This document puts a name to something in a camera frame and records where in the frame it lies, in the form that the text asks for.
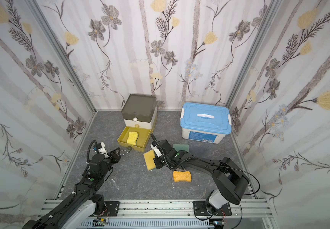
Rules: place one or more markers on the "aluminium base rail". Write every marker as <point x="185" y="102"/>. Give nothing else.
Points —
<point x="249" y="214"/>

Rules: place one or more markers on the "yellow green-backed scrub sponge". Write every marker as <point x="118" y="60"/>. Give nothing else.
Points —
<point x="149" y="160"/>

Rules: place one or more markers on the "olive three-drawer cabinet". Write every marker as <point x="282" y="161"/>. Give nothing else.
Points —
<point x="140" y="111"/>

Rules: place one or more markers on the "wavy yellow scrub sponge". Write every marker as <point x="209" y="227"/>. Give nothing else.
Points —
<point x="132" y="138"/>

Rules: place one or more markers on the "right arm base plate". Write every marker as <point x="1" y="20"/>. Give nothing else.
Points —
<point x="203" y="209"/>

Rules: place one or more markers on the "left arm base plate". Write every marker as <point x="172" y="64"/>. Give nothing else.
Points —
<point x="108" y="208"/>

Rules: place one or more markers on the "white slotted cable duct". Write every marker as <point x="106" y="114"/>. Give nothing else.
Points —
<point x="146" y="224"/>

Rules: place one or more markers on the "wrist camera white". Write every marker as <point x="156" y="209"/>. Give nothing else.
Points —
<point x="156" y="150"/>
<point x="100" y="148"/>

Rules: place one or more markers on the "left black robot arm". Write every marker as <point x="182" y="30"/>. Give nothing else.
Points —
<point x="84" y="201"/>

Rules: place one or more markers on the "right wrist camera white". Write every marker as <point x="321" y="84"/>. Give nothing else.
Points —
<point x="156" y="150"/>

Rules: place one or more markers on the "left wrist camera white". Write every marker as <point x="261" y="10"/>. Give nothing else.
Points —
<point x="100" y="148"/>

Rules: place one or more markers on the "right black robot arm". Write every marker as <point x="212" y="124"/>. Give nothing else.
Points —
<point x="231" y="181"/>

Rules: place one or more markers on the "green sponge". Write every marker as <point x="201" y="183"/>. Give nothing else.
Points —
<point x="183" y="147"/>

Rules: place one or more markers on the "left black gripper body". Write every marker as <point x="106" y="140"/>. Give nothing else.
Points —
<point x="115" y="154"/>

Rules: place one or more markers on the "blue lidded storage box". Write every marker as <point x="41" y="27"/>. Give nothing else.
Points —
<point x="205" y="123"/>

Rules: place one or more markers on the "yellow bottom drawer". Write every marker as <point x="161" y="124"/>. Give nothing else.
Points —
<point x="143" y="138"/>

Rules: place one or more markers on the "orange bone-shaped sponge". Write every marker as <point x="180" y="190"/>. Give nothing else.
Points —
<point x="182" y="176"/>

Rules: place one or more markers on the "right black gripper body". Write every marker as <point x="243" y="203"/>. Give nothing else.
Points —
<point x="159" y="158"/>

